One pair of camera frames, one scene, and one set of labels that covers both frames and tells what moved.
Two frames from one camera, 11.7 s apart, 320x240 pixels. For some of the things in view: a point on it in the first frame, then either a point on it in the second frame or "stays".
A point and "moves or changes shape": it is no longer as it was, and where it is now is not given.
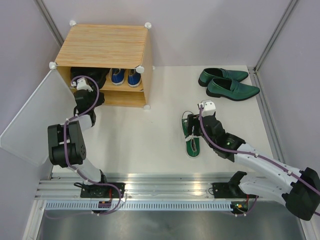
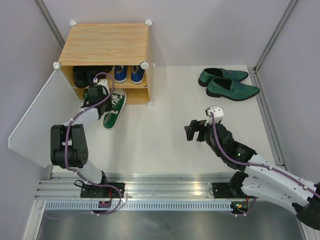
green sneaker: x=192 y=143 to x=118 y=102
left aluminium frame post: x=50 y=23 stays
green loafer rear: x=206 y=74 stays
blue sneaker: x=134 y=78 moves or changes shape
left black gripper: x=94 y=93 to x=110 y=107
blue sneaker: x=117 y=76 moves or changes shape
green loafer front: x=230 y=89 stays
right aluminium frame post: x=269 y=44 stays
